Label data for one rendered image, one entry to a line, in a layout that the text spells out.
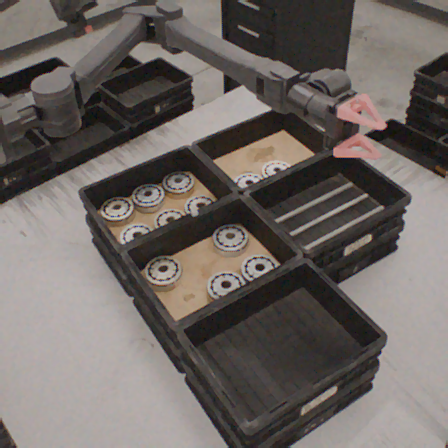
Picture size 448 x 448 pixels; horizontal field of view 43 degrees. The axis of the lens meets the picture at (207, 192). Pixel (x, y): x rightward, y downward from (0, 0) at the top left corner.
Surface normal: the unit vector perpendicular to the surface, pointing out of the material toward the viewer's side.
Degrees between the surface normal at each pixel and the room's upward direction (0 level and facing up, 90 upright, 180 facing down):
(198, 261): 0
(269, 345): 0
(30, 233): 0
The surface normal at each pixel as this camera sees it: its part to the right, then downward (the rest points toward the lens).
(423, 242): -0.04, -0.74
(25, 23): 0.63, 0.49
